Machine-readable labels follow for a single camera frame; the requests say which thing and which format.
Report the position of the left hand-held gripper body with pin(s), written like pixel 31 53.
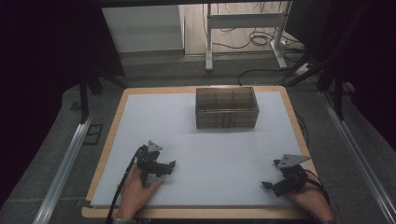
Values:
pixel 146 160

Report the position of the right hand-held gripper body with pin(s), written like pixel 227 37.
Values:
pixel 291 182

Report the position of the person's left hand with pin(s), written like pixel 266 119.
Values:
pixel 135 196

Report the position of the white table mat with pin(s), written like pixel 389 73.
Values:
pixel 202 149

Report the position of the clear brown drawer box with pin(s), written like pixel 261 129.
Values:
pixel 226 109

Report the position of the black stand leg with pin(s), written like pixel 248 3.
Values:
pixel 83 99
pixel 338 93

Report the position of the white power strip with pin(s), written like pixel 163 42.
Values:
pixel 303 69

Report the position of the white cabinet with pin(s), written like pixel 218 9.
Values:
pixel 143 28

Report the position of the black floor frame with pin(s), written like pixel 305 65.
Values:
pixel 93 134

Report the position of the aluminium rail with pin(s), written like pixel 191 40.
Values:
pixel 62 171
pixel 358 155

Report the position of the white metal desk frame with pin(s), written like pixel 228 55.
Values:
pixel 246 20

